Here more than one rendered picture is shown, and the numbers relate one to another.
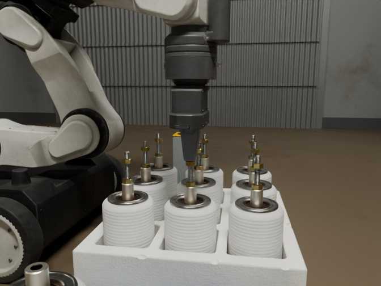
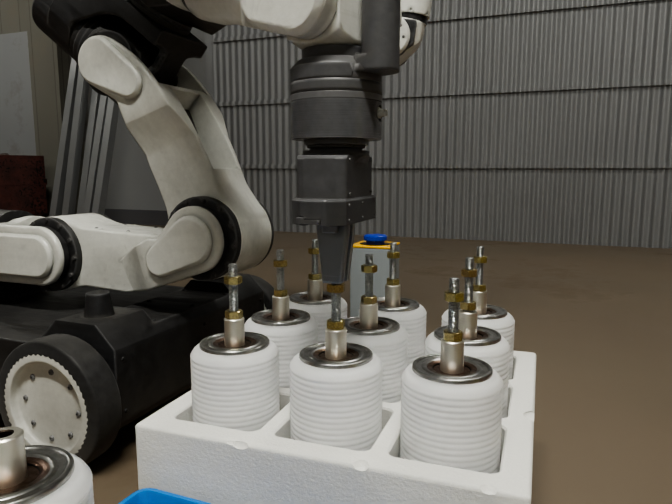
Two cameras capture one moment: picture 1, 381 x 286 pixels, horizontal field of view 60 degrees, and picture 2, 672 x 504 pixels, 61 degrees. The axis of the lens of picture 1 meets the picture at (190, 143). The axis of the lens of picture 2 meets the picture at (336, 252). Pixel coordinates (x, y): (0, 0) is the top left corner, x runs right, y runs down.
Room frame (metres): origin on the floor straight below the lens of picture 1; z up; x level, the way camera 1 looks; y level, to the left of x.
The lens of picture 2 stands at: (0.02, -0.11, 0.44)
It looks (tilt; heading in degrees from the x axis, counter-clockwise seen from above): 8 degrees down; 11
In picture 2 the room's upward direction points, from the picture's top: straight up
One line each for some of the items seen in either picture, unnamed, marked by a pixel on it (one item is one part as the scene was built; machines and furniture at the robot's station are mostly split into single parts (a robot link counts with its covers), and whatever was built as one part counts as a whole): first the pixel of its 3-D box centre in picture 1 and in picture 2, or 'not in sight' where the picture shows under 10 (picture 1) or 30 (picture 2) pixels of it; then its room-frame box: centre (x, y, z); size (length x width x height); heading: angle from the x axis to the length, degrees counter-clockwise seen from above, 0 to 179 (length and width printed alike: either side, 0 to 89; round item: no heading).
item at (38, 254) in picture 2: not in sight; (58, 249); (1.04, 0.67, 0.28); 0.21 x 0.20 x 0.13; 80
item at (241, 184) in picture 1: (253, 185); (467, 335); (0.67, -0.13, 0.25); 0.08 x 0.08 x 0.01
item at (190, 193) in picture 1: (190, 194); (335, 343); (0.57, 0.00, 0.26); 0.02 x 0.02 x 0.03
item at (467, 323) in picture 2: (254, 179); (467, 324); (0.67, -0.13, 0.26); 0.02 x 0.02 x 0.03
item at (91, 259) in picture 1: (198, 251); (367, 450); (0.69, -0.02, 0.09); 0.39 x 0.39 x 0.18; 81
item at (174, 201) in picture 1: (190, 201); (335, 355); (0.57, 0.00, 0.25); 0.08 x 0.08 x 0.01
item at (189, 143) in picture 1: (189, 143); (331, 252); (0.56, 0.00, 0.36); 0.03 x 0.02 x 0.06; 80
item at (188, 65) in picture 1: (191, 90); (338, 159); (0.57, 0.00, 0.45); 0.13 x 0.10 x 0.12; 170
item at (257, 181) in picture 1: (257, 176); (453, 317); (0.55, -0.12, 0.30); 0.01 x 0.01 x 0.08
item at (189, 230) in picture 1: (190, 247); (335, 439); (0.57, 0.00, 0.16); 0.10 x 0.10 x 0.18
